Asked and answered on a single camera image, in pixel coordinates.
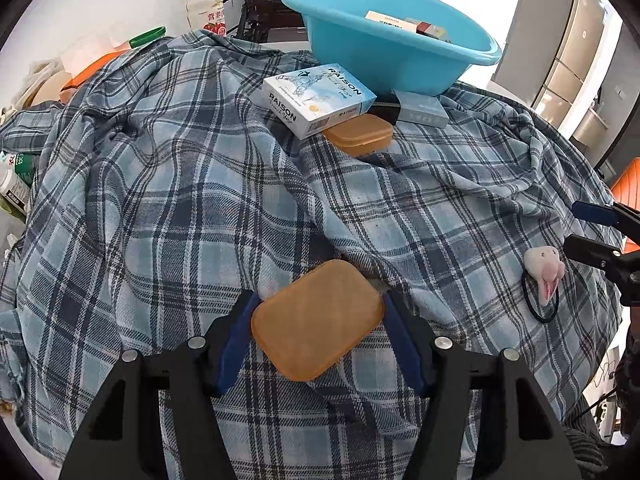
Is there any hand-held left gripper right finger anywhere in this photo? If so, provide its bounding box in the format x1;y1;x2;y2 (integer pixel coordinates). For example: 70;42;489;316
382;290;583;480

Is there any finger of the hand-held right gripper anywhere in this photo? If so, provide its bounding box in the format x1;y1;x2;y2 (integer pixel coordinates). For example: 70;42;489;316
564;234;640;306
572;200;640;233

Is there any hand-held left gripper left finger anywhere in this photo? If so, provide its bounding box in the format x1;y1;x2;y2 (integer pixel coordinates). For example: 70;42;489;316
59;289;262;480

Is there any orange plastic soap box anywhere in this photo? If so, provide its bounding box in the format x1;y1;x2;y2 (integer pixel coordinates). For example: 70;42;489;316
250;259;386;382
321;113;395;157

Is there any blue plastic basin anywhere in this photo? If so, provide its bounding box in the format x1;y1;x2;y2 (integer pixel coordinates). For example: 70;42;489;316
280;0;502;97

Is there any orange chair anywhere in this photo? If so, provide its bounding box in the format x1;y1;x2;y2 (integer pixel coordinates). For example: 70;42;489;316
611;156;640;256

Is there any silver refrigerator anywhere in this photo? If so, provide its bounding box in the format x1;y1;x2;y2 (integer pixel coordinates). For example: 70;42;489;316
492;0;616;148

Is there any blue plaid cloth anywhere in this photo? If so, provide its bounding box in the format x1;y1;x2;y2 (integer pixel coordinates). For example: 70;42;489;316
0;27;626;480

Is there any person's dark clothing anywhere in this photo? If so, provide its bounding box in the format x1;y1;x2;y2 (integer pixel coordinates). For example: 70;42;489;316
565;335;640;480

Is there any grey blue small box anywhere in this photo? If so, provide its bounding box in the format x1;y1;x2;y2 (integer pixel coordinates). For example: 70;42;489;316
391;89;449;128

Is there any black small box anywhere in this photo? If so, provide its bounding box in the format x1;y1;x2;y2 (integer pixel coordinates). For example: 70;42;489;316
372;101;402;126

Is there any white blue carton box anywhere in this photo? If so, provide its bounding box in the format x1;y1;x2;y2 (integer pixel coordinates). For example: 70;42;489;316
262;62;378;140

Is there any small white bottle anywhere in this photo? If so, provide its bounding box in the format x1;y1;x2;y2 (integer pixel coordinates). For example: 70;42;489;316
0;167;31;216

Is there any white orange small box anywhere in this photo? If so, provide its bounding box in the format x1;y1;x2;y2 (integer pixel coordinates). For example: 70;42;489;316
364;10;420;32

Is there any orange white tissue pack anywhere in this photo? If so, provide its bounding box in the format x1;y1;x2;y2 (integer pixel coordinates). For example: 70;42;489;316
60;35;132;103

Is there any yellow cup green rim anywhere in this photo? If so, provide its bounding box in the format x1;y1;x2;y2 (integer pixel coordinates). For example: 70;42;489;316
129;26;167;50

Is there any beige cloth bag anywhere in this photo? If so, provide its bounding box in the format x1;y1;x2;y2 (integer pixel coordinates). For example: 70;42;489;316
10;57;76;111

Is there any black bicycle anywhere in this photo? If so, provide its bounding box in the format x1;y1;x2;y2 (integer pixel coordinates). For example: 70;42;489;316
220;0;281;43

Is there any yogurt drink bottle red cap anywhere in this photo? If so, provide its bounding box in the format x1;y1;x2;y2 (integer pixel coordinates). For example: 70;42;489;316
186;0;228;37

